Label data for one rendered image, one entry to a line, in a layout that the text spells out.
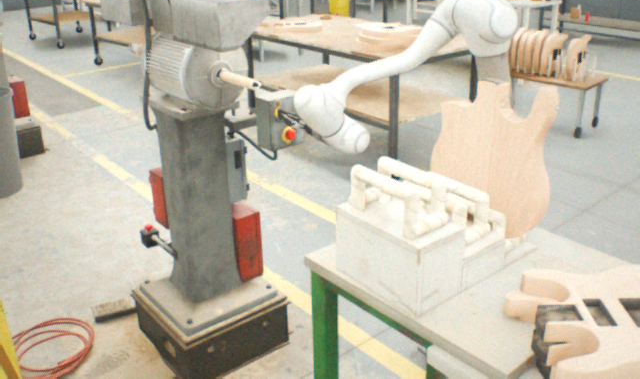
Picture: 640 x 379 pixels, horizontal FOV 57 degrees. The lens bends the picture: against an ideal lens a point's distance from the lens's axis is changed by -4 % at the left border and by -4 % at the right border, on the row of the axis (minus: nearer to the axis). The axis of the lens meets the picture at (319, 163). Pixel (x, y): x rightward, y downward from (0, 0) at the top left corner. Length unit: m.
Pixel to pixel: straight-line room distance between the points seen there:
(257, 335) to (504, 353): 1.55
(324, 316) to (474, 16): 0.96
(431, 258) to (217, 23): 0.91
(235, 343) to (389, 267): 1.36
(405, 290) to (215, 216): 1.27
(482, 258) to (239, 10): 0.95
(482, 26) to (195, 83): 0.94
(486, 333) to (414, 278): 0.19
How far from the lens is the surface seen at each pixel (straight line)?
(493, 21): 1.86
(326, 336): 1.69
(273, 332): 2.73
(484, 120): 1.55
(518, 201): 1.55
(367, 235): 1.39
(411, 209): 1.28
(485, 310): 1.41
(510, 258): 1.60
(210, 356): 2.58
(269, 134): 2.30
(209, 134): 2.35
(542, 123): 1.46
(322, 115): 1.87
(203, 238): 2.48
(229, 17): 1.79
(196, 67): 2.09
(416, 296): 1.33
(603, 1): 13.40
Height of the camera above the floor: 1.72
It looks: 21 degrees down
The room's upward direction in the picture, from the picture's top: 1 degrees counter-clockwise
